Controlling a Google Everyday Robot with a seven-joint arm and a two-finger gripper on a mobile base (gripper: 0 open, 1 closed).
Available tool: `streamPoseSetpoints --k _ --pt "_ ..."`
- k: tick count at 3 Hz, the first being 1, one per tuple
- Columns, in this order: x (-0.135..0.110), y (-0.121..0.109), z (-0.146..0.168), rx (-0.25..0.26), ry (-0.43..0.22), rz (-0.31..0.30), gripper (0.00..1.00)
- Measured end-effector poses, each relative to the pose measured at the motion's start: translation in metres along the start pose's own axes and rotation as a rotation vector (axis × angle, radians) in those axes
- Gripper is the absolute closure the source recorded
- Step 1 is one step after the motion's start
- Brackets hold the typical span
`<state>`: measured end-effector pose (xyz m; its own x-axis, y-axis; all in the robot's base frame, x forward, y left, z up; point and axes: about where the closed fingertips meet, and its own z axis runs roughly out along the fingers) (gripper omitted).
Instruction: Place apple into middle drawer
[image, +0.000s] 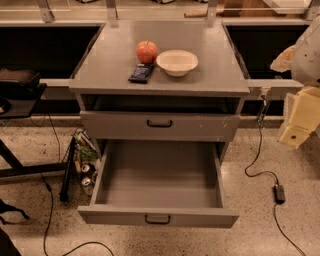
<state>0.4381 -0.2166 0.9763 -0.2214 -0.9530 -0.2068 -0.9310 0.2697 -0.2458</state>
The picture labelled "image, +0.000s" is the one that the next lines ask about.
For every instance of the red apple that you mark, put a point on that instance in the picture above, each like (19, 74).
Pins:
(146, 52)

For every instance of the black side table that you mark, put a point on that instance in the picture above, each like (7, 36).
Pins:
(24, 109)

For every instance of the upper soda can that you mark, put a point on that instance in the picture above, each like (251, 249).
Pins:
(86, 168)

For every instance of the soda can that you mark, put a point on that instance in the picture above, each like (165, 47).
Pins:
(86, 168)
(87, 186)

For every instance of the closed grey upper drawer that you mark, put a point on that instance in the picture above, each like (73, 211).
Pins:
(159, 126)

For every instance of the white paper bowl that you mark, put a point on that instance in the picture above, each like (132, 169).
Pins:
(177, 63)

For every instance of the green snack bags pile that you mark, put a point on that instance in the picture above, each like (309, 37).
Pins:
(86, 151)

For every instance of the lower soda can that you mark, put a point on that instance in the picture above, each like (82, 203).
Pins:
(87, 186)

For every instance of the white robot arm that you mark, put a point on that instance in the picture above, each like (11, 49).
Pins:
(303, 58)

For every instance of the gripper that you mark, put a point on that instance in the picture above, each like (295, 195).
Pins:
(307, 60)

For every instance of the dark blue snack bag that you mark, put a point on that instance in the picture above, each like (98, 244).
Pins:
(141, 73)

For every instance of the black power adapter with cable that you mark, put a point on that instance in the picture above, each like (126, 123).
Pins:
(278, 189)

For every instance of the grey drawer cabinet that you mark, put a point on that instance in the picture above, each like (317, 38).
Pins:
(216, 86)

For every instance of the open grey lower drawer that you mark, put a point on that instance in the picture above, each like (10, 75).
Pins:
(176, 184)

